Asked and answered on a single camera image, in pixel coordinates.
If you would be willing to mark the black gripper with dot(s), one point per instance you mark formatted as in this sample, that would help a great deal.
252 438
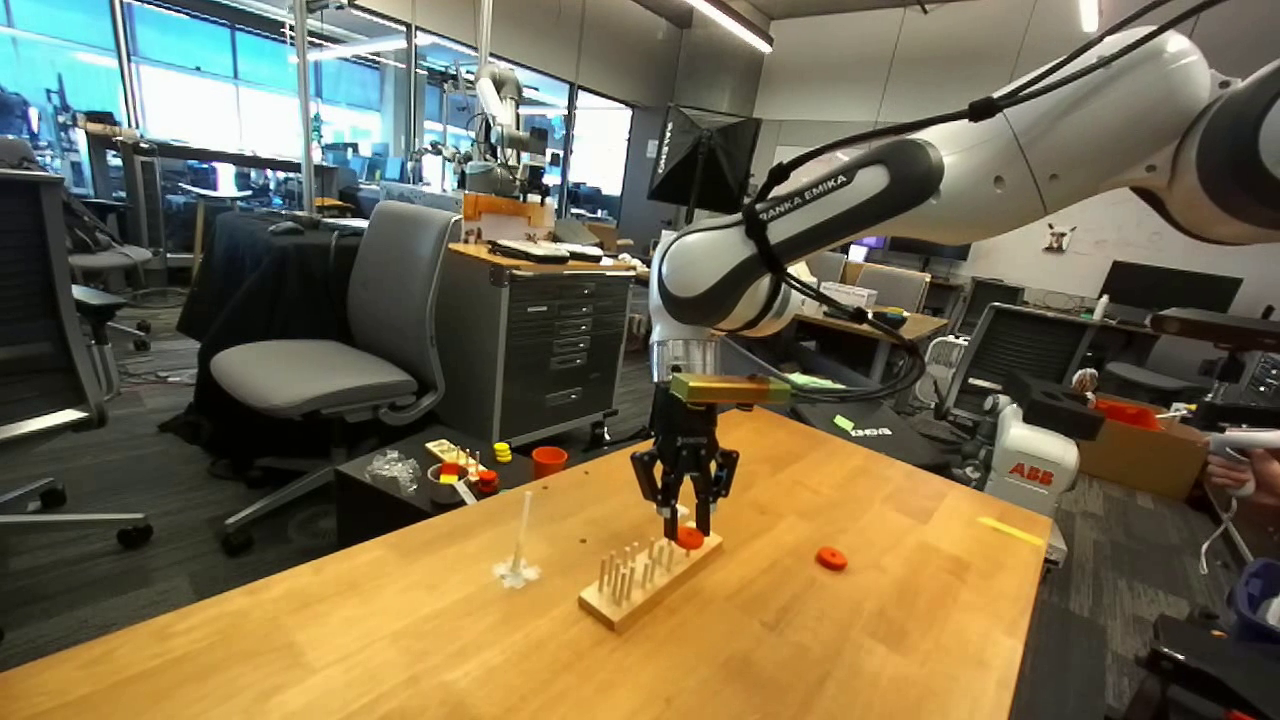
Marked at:
684 435

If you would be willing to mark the orange round disc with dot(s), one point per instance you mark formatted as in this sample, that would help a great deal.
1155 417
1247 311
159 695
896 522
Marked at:
688 538
833 557

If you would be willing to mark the white ABB robot base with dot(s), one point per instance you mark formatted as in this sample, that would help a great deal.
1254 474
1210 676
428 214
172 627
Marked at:
1032 467

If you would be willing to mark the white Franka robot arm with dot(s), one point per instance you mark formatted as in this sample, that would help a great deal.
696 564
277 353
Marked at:
961 173

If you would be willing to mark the wooden board with metal pegs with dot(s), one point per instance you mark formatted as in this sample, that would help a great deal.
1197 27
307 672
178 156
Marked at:
643 595

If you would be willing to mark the small red round object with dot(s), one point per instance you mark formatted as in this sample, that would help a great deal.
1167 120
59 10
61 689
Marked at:
487 481

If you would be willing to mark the small orange cup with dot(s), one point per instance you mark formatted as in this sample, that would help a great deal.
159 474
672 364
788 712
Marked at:
550 457

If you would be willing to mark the small yellow block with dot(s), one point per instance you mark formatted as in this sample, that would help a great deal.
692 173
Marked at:
501 452

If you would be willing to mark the clear stand with thin stick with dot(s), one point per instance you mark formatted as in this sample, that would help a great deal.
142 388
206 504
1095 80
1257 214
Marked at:
517 572

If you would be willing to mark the gray drawer cabinet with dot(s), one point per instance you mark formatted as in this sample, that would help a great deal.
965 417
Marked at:
534 344

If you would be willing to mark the beige flat packet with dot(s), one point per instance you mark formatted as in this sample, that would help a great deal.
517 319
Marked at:
452 452

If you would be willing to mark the flat papers and keyboard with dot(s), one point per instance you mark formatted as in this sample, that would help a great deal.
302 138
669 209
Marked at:
547 251

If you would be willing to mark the clear plastic wrap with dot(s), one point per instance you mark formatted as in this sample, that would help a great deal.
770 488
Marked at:
391 467

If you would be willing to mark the low black side table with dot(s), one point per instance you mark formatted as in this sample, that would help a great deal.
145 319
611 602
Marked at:
385 504

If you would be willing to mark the orange box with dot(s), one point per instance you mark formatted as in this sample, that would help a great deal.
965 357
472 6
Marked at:
504 217

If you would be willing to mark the black softbox light on stand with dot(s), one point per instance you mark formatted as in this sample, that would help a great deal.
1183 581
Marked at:
700 160

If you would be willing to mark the yellow tape strip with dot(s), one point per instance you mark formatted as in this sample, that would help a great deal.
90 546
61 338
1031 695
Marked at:
1014 530

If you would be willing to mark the dark angled monitor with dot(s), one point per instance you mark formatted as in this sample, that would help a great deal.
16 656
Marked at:
1025 344

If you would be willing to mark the gray office chair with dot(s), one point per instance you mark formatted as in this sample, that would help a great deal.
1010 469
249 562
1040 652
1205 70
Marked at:
312 372

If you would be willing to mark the red flat item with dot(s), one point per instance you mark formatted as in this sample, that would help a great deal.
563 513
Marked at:
1128 415

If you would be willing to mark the cardboard box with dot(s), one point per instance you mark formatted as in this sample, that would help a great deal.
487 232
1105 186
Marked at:
1147 462

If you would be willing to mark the black draped office chair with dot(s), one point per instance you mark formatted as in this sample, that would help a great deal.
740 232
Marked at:
267 281

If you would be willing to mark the dark wide monitor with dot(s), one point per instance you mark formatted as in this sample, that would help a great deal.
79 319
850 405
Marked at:
1174 287

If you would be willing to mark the black floor equipment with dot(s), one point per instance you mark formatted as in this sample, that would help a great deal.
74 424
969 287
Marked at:
1203 672

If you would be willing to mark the blue bin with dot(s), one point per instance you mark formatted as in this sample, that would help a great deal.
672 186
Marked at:
1263 606

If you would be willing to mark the black mesh office chair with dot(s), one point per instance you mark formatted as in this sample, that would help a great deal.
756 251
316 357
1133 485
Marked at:
42 304

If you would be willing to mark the orange green wrist camera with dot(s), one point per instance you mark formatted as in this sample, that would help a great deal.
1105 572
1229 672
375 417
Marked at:
723 388

